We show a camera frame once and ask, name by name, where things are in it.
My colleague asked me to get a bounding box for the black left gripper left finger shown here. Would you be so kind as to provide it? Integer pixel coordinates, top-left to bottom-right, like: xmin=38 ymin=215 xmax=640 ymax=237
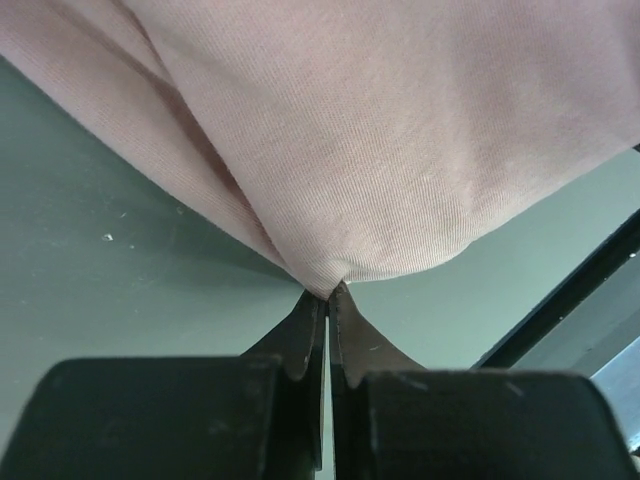
xmin=1 ymin=293 xmax=326 ymax=480

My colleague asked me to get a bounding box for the pink printed t-shirt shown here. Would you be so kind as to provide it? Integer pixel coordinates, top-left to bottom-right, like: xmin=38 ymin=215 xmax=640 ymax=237
xmin=1 ymin=1 xmax=639 ymax=296

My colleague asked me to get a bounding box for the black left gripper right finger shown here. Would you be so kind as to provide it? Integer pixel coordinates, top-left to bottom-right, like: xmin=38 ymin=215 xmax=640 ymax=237
xmin=328 ymin=285 xmax=638 ymax=479

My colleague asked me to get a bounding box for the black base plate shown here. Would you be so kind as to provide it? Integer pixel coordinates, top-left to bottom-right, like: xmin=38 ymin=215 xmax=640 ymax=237
xmin=473 ymin=211 xmax=639 ymax=368

